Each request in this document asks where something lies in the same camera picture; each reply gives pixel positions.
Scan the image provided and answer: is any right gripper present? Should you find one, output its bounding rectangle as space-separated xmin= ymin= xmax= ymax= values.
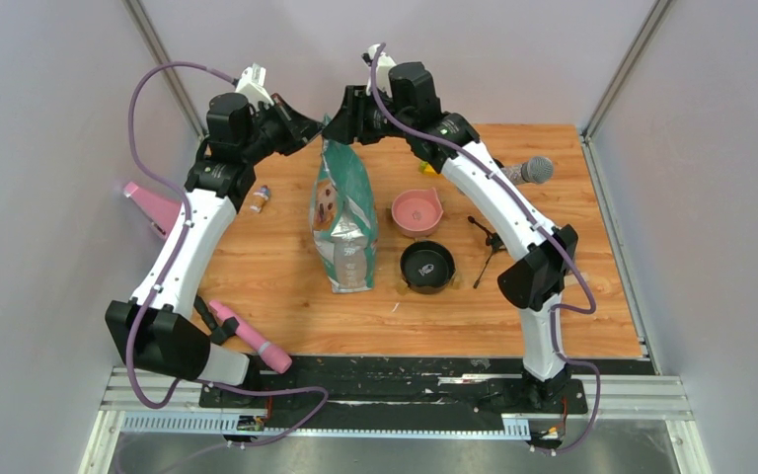
xmin=324 ymin=87 xmax=414 ymax=147

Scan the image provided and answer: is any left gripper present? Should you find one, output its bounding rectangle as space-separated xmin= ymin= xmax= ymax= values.
xmin=241 ymin=95 xmax=326 ymax=166

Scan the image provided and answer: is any green dog food bag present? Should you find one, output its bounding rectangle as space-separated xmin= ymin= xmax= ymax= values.
xmin=309 ymin=138 xmax=378 ymax=293

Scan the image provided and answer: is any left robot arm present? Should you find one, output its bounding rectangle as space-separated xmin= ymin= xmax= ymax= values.
xmin=105 ymin=93 xmax=324 ymax=408

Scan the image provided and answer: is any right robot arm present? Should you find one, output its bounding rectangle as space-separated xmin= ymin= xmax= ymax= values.
xmin=323 ymin=54 xmax=578 ymax=413

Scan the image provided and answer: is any pink pet bowl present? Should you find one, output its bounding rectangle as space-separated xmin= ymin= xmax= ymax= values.
xmin=391 ymin=188 xmax=444 ymax=238

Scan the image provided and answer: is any black pet bowl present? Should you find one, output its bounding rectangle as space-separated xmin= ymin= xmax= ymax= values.
xmin=400 ymin=240 xmax=456 ymax=294

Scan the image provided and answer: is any small colourful figurine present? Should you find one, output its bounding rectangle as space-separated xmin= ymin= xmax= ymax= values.
xmin=249 ymin=185 xmax=271 ymax=213

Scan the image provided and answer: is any yellow green triangular toy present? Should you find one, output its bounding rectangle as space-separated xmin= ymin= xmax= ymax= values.
xmin=418 ymin=161 xmax=439 ymax=176

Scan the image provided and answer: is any glitter silver microphone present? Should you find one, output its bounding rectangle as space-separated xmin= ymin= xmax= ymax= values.
xmin=500 ymin=156 xmax=554 ymax=186

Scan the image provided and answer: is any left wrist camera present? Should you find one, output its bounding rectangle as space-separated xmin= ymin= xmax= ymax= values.
xmin=235 ymin=63 xmax=274 ymax=110

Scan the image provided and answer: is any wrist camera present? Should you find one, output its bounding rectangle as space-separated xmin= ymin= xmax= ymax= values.
xmin=362 ymin=43 xmax=396 ymax=95
xmin=235 ymin=63 xmax=274 ymax=110

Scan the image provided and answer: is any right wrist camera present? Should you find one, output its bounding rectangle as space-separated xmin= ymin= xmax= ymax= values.
xmin=362 ymin=43 xmax=396 ymax=95

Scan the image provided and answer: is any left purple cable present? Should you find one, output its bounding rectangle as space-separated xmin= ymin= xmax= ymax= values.
xmin=124 ymin=61 xmax=240 ymax=412

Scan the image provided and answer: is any black mounting rail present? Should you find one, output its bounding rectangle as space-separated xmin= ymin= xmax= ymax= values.
xmin=176 ymin=353 xmax=655 ymax=436

